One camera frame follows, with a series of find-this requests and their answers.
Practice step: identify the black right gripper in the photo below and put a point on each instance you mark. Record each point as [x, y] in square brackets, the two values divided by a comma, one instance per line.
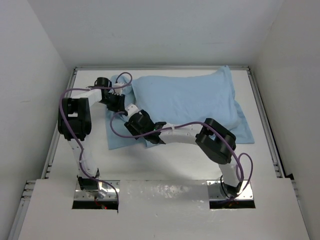
[132, 128]

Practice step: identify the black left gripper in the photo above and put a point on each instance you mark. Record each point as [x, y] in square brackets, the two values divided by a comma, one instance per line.
[119, 106]

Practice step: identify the light blue green pillowcase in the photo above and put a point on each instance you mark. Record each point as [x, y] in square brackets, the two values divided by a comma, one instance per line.
[180, 100]

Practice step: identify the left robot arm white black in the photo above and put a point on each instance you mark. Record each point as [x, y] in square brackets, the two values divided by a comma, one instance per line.
[75, 124]

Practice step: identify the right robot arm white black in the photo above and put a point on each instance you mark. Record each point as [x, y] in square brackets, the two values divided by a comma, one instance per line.
[217, 143]

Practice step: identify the white front cover board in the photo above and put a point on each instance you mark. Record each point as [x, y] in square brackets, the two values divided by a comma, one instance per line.
[164, 210]

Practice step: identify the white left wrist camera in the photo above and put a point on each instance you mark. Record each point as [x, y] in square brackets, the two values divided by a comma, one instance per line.
[119, 88]

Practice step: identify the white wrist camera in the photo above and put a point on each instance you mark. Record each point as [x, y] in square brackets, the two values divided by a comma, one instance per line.
[131, 110]
[119, 88]

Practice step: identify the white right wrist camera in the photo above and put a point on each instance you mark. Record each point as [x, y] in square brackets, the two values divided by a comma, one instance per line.
[131, 110]

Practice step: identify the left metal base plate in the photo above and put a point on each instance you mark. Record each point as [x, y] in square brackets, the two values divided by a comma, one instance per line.
[103, 193]

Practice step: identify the metal base plate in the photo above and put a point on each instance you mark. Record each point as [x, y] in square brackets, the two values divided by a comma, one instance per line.
[103, 193]
[219, 191]

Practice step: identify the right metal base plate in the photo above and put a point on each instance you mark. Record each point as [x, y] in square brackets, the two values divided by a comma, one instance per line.
[219, 191]

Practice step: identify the aluminium table frame rail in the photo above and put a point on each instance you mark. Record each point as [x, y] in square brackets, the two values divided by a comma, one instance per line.
[174, 162]

